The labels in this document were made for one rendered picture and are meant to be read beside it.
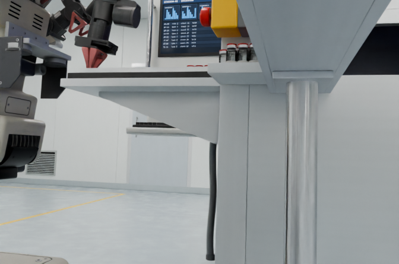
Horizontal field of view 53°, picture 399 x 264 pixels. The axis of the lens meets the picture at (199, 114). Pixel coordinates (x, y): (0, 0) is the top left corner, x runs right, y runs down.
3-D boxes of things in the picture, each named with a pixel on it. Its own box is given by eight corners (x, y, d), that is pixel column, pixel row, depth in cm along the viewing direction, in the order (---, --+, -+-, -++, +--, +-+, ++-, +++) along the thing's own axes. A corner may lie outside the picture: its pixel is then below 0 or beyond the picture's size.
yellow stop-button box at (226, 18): (250, 37, 86) (250, 4, 86) (246, 26, 79) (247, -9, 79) (215, 38, 87) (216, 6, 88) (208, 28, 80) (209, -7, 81)
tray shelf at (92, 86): (272, 114, 156) (272, 110, 156) (257, 85, 88) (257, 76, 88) (154, 113, 166) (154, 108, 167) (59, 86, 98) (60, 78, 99)
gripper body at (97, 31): (107, 47, 105) (113, 20, 106) (73, 41, 108) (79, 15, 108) (117, 53, 112) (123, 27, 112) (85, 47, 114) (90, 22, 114)
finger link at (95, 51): (91, 75, 106) (98, 41, 106) (67, 71, 107) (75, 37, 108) (103, 80, 112) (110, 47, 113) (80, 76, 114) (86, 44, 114)
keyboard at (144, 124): (227, 130, 181) (227, 125, 182) (220, 129, 168) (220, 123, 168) (143, 129, 191) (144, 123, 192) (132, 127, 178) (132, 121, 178)
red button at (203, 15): (219, 28, 86) (219, 10, 86) (215, 22, 82) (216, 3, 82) (202, 29, 86) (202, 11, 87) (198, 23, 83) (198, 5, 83)
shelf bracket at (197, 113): (227, 145, 100) (228, 93, 101) (225, 145, 97) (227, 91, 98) (101, 141, 107) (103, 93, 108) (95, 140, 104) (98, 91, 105)
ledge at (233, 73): (285, 84, 84) (285, 75, 85) (284, 72, 72) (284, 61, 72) (219, 84, 88) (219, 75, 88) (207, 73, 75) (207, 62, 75)
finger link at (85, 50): (99, 77, 105) (107, 42, 105) (75, 72, 107) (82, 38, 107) (110, 81, 112) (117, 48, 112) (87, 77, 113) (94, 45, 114)
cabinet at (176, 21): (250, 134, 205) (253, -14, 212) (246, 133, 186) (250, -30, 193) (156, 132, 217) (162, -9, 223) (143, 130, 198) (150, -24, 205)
